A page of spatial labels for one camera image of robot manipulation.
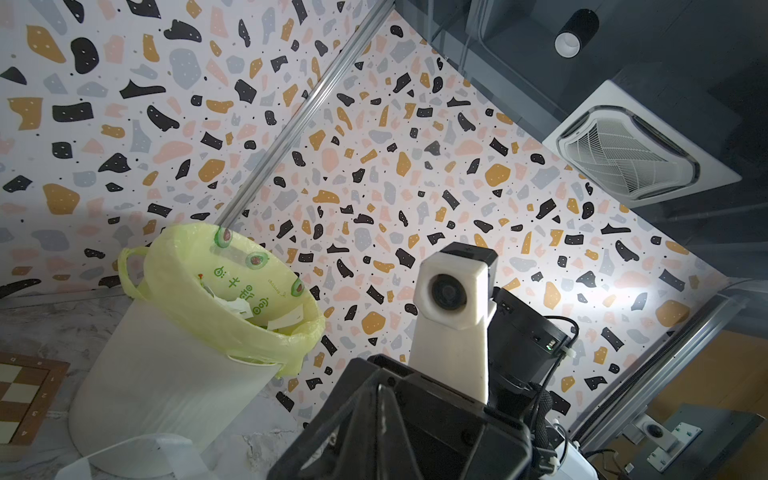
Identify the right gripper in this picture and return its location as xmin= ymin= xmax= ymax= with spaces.
xmin=268 ymin=355 xmax=532 ymax=479

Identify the blue white bag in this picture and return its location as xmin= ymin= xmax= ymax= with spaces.
xmin=55 ymin=433 xmax=218 ymax=479

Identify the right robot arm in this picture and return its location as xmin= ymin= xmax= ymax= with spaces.
xmin=269 ymin=288 xmax=597 ymax=479

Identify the yellow-green bin liner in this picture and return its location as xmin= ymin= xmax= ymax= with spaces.
xmin=117 ymin=223 xmax=325 ymax=376

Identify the white trash bin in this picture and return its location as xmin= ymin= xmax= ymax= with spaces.
xmin=69 ymin=300 xmax=279 ymax=456

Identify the wooden chess board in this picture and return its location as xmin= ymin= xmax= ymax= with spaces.
xmin=1 ymin=352 xmax=70 ymax=461

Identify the square ceiling air vent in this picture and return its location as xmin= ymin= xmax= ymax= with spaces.
xmin=543 ymin=80 xmax=742 ymax=209

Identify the black ceiling spotlight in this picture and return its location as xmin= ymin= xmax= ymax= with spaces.
xmin=554 ymin=9 xmax=600 ymax=59

